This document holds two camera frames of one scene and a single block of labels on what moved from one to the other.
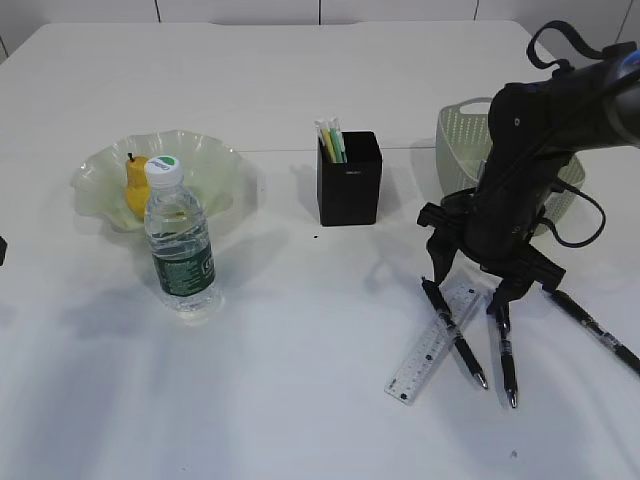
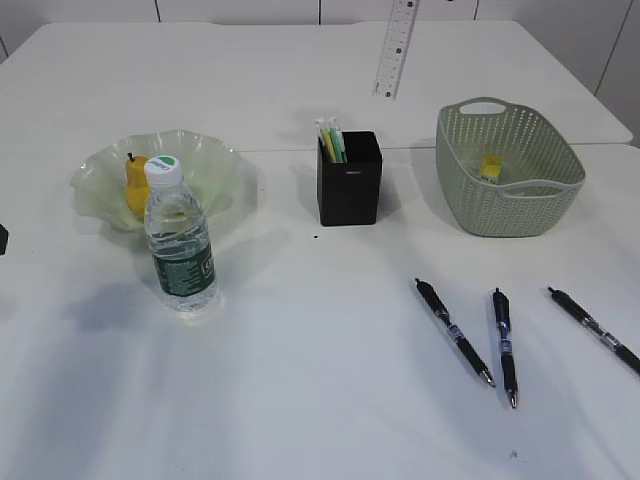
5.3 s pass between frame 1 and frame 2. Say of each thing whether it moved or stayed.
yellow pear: stayed
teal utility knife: stayed
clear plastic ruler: moved
